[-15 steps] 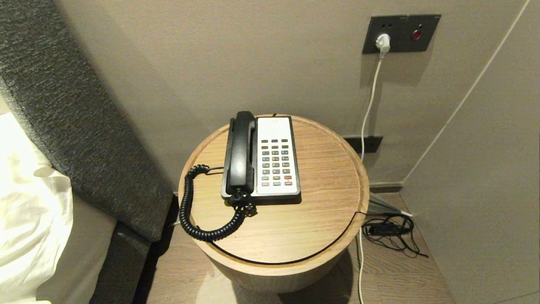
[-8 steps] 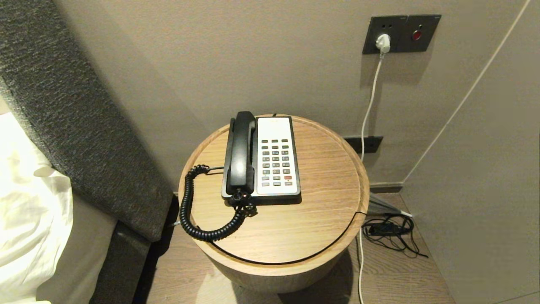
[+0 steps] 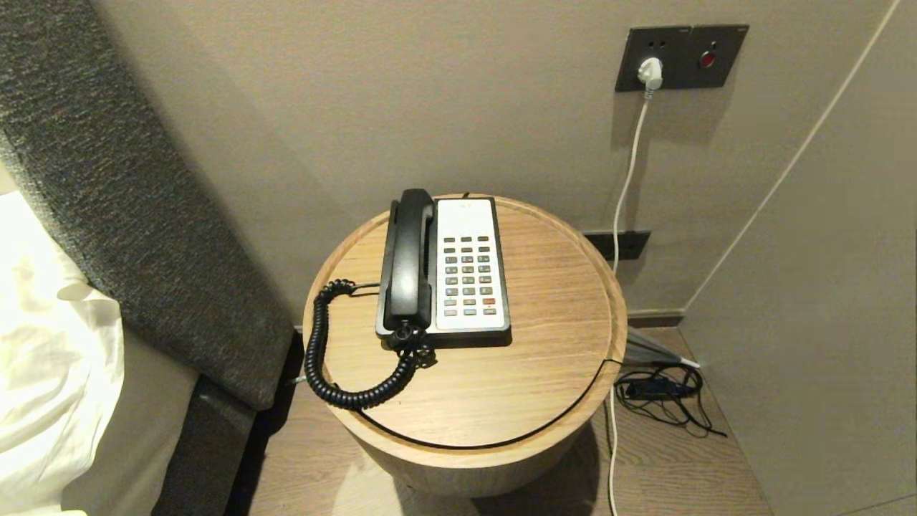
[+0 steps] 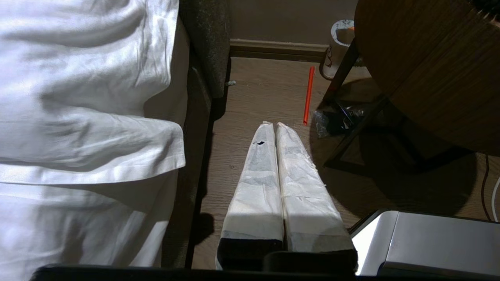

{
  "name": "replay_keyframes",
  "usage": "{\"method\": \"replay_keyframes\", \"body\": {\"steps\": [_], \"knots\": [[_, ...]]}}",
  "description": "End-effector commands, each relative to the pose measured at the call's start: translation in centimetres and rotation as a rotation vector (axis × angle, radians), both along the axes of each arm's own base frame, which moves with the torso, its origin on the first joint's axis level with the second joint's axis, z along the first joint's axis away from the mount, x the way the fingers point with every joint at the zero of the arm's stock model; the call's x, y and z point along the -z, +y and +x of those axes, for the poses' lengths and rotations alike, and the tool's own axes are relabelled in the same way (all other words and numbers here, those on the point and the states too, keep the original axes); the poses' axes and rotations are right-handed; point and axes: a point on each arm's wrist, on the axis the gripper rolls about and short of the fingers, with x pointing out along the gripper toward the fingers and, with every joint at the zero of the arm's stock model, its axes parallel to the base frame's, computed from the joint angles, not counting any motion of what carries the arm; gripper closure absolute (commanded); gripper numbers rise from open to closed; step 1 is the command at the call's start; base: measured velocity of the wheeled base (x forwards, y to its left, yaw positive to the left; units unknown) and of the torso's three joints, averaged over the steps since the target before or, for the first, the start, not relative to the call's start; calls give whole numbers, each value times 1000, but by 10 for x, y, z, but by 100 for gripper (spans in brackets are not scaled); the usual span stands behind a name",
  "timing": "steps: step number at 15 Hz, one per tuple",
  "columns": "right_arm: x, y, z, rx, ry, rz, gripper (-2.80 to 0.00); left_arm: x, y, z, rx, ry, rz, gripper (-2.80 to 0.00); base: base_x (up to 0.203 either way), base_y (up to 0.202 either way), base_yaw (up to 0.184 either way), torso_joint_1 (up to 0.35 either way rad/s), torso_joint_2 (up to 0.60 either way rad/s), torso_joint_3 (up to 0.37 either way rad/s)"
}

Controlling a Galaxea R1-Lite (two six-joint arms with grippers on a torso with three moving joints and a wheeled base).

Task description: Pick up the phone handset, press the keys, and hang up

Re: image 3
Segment black and white telephone base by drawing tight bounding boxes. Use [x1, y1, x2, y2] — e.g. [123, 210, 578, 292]
[375, 196, 512, 350]

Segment black telephone handset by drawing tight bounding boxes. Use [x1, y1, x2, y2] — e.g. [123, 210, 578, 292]
[381, 188, 437, 338]

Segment black telephone cord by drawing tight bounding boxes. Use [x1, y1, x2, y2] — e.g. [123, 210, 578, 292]
[304, 278, 438, 412]

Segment round wooden side table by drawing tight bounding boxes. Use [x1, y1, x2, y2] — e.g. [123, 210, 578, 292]
[301, 193, 629, 499]

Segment transparent folded umbrella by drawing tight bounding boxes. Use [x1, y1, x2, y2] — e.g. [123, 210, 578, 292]
[622, 328, 703, 370]

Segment white power plug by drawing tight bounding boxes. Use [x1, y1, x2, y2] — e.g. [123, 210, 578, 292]
[637, 57, 664, 100]

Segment grey fabric headboard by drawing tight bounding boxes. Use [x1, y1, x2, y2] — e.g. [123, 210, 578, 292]
[0, 0, 297, 411]

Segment white bedding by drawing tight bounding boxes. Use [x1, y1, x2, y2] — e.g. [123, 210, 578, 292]
[0, 190, 127, 515]

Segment black low wall socket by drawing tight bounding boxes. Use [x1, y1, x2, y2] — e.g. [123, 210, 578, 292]
[583, 230, 652, 262]

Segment white power cable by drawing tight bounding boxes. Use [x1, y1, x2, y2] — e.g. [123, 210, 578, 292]
[606, 87, 653, 516]

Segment black power adapter with cord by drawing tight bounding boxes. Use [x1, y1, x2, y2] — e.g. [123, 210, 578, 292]
[615, 362, 728, 438]

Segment grey wall socket panel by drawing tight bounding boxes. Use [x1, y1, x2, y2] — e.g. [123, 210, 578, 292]
[615, 24, 750, 93]

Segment dark grey bed frame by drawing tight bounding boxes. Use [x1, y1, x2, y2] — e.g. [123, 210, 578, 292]
[153, 376, 260, 516]

